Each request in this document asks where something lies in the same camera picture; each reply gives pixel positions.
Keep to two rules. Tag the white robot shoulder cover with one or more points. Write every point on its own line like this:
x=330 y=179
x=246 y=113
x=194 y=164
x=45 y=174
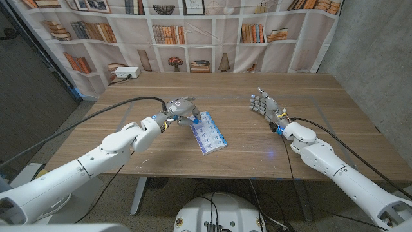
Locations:
x=64 y=228

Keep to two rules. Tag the black ribbed round disc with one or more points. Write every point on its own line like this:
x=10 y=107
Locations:
x=157 y=183

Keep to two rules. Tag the translucent purple weekly pill organizer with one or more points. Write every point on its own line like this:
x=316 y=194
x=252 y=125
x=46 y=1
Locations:
x=209 y=135

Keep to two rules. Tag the white power strip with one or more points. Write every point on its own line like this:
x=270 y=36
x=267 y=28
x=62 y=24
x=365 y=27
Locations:
x=127 y=72

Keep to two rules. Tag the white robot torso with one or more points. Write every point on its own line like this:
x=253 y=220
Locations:
x=231 y=209

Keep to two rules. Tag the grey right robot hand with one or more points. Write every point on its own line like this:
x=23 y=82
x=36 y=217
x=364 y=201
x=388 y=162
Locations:
x=272 y=108

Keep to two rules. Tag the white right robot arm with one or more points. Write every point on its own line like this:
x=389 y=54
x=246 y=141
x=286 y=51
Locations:
x=338 y=170

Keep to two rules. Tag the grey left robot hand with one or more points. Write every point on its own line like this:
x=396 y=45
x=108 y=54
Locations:
x=180 y=106

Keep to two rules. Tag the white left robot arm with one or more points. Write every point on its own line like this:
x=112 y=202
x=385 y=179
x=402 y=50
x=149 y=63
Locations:
x=80 y=164

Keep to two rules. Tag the grey table leg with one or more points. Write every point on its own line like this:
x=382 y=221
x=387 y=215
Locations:
x=304 y=203
x=138 y=196

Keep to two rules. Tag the printed bookshelf backdrop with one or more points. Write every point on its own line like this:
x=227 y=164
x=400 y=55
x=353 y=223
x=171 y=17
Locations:
x=225 y=32

